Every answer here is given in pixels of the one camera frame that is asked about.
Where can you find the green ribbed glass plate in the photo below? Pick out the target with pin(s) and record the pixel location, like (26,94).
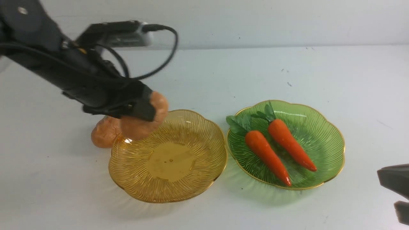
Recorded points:
(320,139)

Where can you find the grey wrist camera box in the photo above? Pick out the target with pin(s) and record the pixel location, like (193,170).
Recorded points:
(122,34)

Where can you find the orange carrot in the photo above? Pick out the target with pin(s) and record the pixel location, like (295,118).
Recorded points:
(252,151)
(279,131)

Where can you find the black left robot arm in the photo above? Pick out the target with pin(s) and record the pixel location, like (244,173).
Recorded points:
(30,38)

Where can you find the amber ribbed glass plate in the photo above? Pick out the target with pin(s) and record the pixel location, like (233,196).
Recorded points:
(177,162)

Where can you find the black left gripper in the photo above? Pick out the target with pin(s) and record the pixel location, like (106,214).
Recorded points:
(102,90)

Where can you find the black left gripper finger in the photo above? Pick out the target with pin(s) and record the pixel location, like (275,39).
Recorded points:
(395,178)

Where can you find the brown potato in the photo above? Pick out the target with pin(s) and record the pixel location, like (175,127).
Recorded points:
(137,129)
(105,132)

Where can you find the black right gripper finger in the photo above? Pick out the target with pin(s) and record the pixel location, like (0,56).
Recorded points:
(402,212)

